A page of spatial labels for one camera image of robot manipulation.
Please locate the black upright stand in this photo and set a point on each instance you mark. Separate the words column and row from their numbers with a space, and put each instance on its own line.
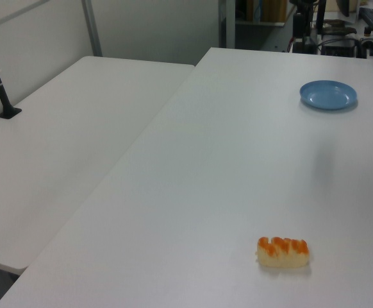
column 321, row 16

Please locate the black keyboard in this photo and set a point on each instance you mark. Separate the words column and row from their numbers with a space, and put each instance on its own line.
column 370, row 16

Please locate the blue round plate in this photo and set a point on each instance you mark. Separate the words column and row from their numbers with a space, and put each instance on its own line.
column 328, row 95

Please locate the grey metal shelf frame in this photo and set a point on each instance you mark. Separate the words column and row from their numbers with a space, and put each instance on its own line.
column 228, row 22

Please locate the black camera on stand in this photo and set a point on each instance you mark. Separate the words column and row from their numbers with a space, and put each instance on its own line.
column 298, row 24

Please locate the grey metal partition post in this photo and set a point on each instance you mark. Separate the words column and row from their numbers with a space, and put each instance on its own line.
column 92, row 27

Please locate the black equipment box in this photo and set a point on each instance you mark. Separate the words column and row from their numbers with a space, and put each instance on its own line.
column 337, row 48

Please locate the orange topped bread loaf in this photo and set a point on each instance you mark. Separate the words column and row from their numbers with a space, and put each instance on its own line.
column 282, row 255

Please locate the dark brown flat object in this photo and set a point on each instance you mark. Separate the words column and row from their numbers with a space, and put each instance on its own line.
column 338, row 27

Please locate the wooden cabinet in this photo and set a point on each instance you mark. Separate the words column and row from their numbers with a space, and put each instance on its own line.
column 268, row 9

